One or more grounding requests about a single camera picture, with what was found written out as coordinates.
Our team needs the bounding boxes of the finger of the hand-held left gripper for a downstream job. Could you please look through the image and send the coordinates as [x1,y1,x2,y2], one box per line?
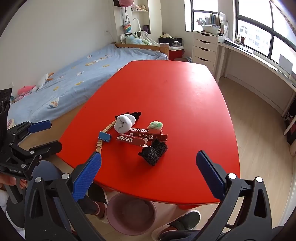
[7,120,52,144]
[16,140,63,166]

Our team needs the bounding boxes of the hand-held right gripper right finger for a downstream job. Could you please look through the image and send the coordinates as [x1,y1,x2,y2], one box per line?
[194,150,278,241]

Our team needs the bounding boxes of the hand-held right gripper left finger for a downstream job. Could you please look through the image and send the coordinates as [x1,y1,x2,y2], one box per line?
[24,152,104,241]

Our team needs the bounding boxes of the wooden patterned strip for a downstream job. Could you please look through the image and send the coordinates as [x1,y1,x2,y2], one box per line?
[95,119,117,154]

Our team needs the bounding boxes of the small blue box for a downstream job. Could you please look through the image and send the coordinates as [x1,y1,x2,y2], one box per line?
[98,131,111,142]

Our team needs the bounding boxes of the torn red carton piece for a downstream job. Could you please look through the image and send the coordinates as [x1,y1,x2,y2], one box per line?
[115,134,148,147]

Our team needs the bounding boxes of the pink bin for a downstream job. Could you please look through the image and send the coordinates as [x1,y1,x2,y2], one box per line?
[106,193,157,235]

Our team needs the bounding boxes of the black mesh bundle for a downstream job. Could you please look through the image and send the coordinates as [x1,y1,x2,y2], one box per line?
[138,138,168,167]

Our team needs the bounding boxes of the green white wad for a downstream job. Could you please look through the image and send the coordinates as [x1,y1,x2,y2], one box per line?
[148,120,164,130]

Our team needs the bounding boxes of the red printed carton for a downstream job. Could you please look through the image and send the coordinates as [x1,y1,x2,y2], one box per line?
[128,126,169,142]

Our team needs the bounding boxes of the person's left hand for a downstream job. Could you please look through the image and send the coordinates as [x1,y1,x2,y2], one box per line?
[0,175,28,192]

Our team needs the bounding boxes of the person's dark trousers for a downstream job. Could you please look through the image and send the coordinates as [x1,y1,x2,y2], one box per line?
[30,160,208,241]

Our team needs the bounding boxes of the person's left foot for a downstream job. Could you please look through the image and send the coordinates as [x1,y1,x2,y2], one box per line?
[94,200,110,224]

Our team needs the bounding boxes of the person's foot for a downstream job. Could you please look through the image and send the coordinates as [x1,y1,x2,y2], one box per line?
[151,210,201,241]
[94,200,110,224]

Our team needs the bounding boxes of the pink plush toy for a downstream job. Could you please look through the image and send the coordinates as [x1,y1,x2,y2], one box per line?
[16,85,36,100]

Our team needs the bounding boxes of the white duck plush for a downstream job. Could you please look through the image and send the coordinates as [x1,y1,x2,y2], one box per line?
[32,73,54,91]

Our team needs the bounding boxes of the person's right foot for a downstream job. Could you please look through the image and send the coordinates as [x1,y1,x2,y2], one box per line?
[151,210,201,241]

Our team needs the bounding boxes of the bed with blue sheet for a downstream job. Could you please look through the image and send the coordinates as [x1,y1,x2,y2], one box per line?
[7,42,169,123]

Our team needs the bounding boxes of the white rolled sock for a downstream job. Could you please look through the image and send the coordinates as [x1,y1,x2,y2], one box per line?
[115,113,137,134]

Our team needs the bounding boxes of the black sock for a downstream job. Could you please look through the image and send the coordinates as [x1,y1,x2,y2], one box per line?
[125,112,142,123]

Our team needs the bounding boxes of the white desk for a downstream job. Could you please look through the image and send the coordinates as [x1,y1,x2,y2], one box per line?
[217,39,296,116]

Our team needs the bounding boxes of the red cooler box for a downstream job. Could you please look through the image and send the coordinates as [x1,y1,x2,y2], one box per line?
[168,46,185,61]

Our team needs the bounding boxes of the white drawer cabinet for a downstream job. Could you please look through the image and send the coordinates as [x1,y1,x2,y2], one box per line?
[192,31,219,77]

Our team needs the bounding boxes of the pale green blanket pile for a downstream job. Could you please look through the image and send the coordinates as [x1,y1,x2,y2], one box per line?
[120,32,153,45]

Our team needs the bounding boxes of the white shelf unit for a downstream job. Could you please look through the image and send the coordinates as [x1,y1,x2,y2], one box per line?
[113,0,151,44]

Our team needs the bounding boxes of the black storage basket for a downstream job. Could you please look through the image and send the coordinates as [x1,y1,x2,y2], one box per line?
[158,37,183,47]

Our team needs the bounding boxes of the black framed window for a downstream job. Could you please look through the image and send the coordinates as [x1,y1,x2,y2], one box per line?
[185,0,296,75]

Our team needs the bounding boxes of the row of books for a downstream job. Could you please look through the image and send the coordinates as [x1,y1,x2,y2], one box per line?
[209,11,229,36]

